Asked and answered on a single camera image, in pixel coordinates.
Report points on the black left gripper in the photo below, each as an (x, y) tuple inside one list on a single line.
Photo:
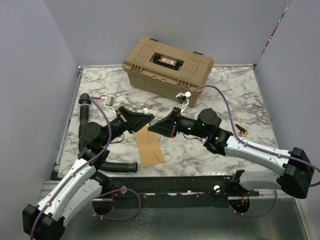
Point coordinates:
[(132, 121)]

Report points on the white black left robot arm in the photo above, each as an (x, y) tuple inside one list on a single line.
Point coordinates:
[(48, 219)]

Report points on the yellow black handled screwdriver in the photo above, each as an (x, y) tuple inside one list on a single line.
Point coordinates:
[(242, 129)]

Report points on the tan plastic toolbox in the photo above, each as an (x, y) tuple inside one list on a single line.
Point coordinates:
[(166, 70)]

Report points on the green white glue stick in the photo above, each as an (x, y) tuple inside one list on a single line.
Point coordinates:
[(148, 118)]

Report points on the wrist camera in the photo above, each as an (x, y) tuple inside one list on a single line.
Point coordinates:
[(108, 100), (183, 98)]

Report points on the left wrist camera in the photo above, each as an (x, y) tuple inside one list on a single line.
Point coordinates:
[(108, 100)]

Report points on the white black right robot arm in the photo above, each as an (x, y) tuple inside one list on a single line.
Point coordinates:
[(286, 170)]

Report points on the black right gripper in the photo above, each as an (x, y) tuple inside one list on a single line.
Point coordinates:
[(166, 126)]

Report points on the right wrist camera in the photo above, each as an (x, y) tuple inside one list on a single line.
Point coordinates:
[(183, 98)]

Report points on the brown kraft envelope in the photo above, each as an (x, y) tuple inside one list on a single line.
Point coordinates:
[(149, 148)]

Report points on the black metal base rail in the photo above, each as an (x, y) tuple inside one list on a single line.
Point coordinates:
[(169, 192)]

